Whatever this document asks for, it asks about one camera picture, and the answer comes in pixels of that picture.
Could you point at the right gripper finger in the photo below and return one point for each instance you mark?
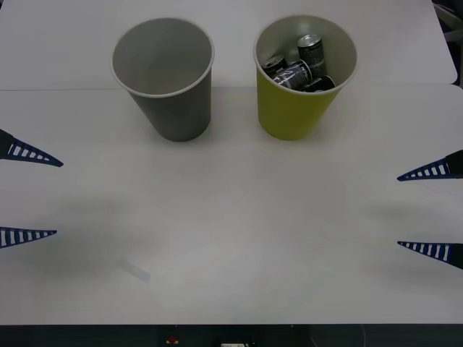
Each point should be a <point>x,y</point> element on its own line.
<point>439,251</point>
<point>434,170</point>

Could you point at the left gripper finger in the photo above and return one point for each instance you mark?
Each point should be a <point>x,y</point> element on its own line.
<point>18,236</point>
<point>21,150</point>

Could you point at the black robot torso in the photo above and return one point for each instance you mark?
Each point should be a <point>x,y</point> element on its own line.
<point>108,336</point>

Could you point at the yellow-green plastic waste bin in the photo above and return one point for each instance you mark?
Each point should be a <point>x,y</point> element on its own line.
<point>289,115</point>

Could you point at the grey plastic waste bin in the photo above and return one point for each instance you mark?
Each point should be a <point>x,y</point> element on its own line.
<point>173,115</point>

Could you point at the tall black drink can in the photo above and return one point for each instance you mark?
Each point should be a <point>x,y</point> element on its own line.
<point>311,52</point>

